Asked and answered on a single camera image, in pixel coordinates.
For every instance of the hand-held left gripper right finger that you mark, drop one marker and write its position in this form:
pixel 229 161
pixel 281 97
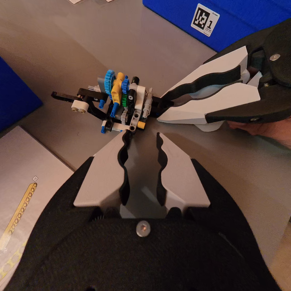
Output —
pixel 181 177

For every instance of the light grey lego axle pin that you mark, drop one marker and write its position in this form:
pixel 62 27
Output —
pixel 148 102

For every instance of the plain blue bin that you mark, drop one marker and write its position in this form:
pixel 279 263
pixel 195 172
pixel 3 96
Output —
pixel 16 95

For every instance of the blue bin with code sticker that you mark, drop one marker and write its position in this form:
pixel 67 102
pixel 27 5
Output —
pixel 238 22

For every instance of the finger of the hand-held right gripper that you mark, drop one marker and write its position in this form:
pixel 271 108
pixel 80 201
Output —
pixel 218 64
pixel 227 101

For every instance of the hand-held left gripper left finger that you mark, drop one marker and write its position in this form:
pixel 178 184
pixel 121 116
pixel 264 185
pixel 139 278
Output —
pixel 102 177

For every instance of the white paper sheet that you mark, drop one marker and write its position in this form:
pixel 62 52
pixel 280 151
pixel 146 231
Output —
pixel 74 1

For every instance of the multicoloured lego gear assembly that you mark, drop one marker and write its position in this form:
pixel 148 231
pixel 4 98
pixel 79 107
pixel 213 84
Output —
pixel 122 100

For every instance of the white square code sticker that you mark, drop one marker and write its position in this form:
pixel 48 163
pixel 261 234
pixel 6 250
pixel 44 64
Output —
pixel 204 20

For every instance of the lego instruction booklet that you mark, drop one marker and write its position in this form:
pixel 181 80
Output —
pixel 25 172

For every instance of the person's right hand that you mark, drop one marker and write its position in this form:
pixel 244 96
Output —
pixel 268 133

